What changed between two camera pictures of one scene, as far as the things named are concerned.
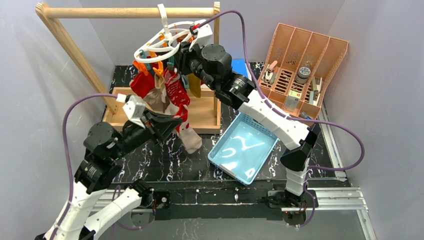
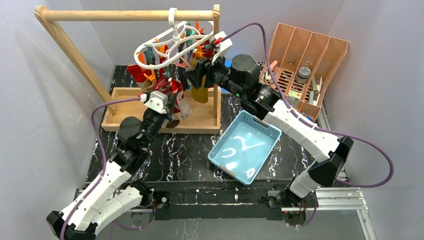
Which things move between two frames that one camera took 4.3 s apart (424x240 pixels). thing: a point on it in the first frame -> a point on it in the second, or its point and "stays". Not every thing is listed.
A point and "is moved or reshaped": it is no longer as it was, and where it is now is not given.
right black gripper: x=185 y=59 -> x=201 y=71
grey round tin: x=303 y=75 stays
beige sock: x=187 y=136 -> x=184 y=107
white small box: x=292 y=100 stays
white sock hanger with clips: x=163 y=46 is moved or reshaped
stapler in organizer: x=267 y=76 stays
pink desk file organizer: x=297 y=66 stays
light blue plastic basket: x=244 y=148 stays
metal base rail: x=321 y=203 stays
